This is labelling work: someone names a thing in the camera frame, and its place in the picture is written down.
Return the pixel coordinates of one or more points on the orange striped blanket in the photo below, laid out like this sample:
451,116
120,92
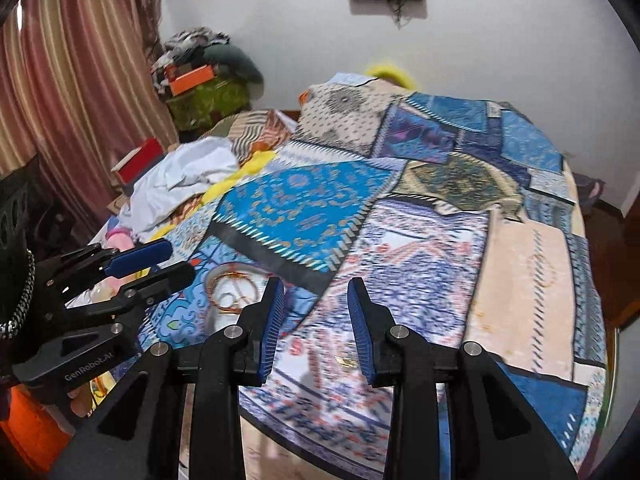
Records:
260,132

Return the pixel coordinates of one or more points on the striped pink curtain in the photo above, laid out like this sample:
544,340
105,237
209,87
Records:
75,85

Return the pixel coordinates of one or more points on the yellow cloth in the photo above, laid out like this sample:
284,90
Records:
235,175

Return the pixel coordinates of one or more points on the pink plush toy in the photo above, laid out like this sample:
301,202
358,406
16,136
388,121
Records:
120,237

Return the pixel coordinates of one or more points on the red box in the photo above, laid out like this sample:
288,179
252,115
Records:
142,160

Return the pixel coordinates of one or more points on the orange box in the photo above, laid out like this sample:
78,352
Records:
192,79

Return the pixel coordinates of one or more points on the white cloth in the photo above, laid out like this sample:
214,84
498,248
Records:
185,170

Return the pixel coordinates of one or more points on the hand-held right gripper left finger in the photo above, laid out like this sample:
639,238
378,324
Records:
272,330

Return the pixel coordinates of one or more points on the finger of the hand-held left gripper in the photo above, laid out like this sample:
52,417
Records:
160,280
142,257

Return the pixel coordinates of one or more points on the purple slipper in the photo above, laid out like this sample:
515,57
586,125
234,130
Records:
590,187

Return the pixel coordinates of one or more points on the dark green jacket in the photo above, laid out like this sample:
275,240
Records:
237,62

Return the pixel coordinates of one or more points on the person's left forearm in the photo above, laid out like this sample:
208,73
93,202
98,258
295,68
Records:
15,200

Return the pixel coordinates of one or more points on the blue patchwork blanket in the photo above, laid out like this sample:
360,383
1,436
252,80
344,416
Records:
425,210

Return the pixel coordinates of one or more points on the green patterned bag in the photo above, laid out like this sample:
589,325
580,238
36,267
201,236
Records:
210,102

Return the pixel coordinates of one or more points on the yellow fluffy object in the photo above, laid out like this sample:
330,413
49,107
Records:
392,70

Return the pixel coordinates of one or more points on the pile of clothes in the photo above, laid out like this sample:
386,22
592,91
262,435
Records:
190,42

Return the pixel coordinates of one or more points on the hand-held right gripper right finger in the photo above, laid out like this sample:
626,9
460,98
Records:
361,330

